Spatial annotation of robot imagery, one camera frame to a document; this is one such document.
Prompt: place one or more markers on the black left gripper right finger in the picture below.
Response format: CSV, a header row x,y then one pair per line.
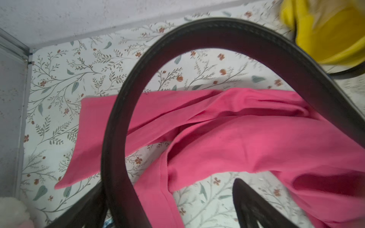
x,y
253,210

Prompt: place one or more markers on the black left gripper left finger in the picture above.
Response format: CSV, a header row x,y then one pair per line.
x,y
89,212

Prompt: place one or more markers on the pink trousers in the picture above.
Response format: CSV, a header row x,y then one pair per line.
x,y
246,130

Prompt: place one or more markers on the yellow trousers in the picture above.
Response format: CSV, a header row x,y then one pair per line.
x,y
331,32

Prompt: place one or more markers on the white plush toy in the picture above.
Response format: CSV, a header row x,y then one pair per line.
x,y
14,214

